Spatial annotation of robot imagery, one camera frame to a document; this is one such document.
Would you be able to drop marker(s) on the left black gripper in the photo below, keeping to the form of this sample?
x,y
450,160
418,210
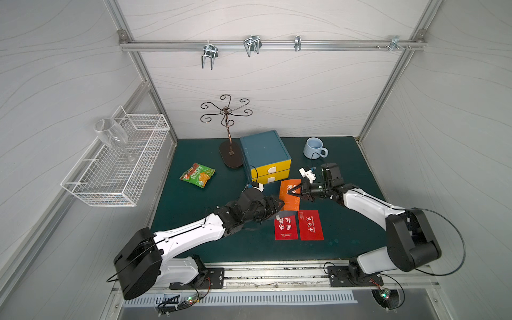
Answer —
x,y
268,205

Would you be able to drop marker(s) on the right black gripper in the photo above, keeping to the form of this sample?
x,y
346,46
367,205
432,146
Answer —
x,y
306,190

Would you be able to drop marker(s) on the orange postcard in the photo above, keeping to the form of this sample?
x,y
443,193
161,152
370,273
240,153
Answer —
x,y
291,203

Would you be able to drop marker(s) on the red postcard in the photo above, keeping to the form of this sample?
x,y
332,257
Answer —
x,y
310,228
286,229

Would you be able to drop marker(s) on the yellow top drawer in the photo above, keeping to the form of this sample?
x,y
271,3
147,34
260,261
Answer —
x,y
255,172

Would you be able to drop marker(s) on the yellow drawer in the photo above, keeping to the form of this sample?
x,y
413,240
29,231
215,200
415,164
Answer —
x,y
255,172
272,177

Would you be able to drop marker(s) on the teal drawer cabinet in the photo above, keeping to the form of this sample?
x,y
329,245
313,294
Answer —
x,y
263,148

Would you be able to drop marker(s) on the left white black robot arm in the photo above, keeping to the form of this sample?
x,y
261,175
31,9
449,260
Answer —
x,y
148,258

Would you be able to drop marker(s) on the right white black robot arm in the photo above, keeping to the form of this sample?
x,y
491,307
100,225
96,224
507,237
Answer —
x,y
410,240

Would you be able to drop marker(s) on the light blue mug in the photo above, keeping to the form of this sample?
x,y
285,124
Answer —
x,y
314,149

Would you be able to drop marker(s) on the bronze mug tree stand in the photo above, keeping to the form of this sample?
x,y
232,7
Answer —
x,y
230,151

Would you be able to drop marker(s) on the green snack packet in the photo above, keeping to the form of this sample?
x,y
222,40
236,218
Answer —
x,y
198,175

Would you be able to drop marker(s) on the small metal clip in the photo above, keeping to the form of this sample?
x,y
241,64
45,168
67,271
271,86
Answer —
x,y
297,43

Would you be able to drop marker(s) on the white vent strip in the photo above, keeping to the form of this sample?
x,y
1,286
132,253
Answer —
x,y
247,298

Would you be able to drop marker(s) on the left controller wiring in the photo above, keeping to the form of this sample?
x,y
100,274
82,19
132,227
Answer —
x,y
180,300

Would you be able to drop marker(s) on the metal double hook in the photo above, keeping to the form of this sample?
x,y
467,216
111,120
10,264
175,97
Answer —
x,y
210,53

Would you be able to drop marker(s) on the clear wine glass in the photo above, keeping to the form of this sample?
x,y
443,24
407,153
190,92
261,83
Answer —
x,y
111,134

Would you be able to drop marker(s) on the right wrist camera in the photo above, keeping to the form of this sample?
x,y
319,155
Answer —
x,y
307,175

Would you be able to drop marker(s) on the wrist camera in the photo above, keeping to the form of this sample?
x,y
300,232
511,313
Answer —
x,y
307,175
255,184

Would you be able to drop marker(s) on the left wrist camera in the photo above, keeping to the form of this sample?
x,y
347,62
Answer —
x,y
255,184

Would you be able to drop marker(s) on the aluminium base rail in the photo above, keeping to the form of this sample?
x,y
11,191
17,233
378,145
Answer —
x,y
306,275

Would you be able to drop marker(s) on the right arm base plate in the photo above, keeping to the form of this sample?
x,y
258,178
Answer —
x,y
351,276

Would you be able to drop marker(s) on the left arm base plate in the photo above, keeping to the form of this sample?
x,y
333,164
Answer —
x,y
210,278

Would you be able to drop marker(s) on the aluminium top rail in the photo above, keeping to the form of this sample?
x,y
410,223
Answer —
x,y
267,45

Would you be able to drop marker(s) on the metal wire hook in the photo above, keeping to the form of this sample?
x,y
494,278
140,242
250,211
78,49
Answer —
x,y
252,44

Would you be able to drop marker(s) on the white wire basket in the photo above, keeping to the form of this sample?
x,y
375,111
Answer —
x,y
103,177

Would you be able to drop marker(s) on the metal bracket with bolts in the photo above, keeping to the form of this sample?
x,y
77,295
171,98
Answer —
x,y
394,45

